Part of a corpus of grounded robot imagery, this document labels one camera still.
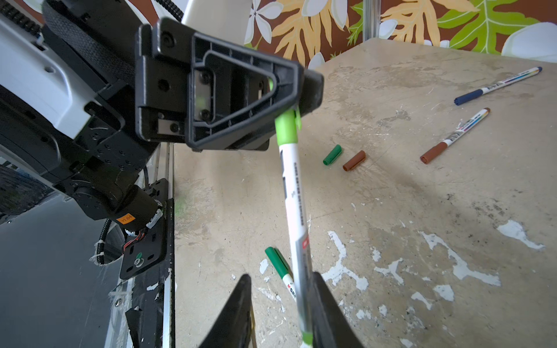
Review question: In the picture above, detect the dark green pen cap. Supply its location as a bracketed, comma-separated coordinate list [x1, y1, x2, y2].
[323, 144, 342, 166]

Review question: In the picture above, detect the blue capped marker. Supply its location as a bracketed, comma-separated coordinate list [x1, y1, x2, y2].
[453, 67, 542, 106]

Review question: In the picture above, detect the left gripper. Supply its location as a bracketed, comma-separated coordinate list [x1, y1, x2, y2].
[73, 17, 305, 174]

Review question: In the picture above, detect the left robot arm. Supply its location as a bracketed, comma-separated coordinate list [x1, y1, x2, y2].
[1, 1, 324, 232]

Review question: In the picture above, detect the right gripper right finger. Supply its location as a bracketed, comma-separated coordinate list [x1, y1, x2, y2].
[310, 272, 363, 348]

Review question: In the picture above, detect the brown pen cap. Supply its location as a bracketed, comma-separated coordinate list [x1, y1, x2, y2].
[342, 150, 366, 172]

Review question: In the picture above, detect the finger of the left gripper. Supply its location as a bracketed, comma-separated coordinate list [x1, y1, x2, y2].
[227, 69, 324, 151]

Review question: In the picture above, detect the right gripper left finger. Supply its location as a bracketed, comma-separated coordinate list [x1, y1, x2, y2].
[200, 274, 254, 348]

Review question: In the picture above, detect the light green capped marker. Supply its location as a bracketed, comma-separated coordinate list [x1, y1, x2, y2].
[275, 107, 313, 347]

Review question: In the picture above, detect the brown capped thin marker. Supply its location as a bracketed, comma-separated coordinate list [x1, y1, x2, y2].
[420, 107, 491, 165]

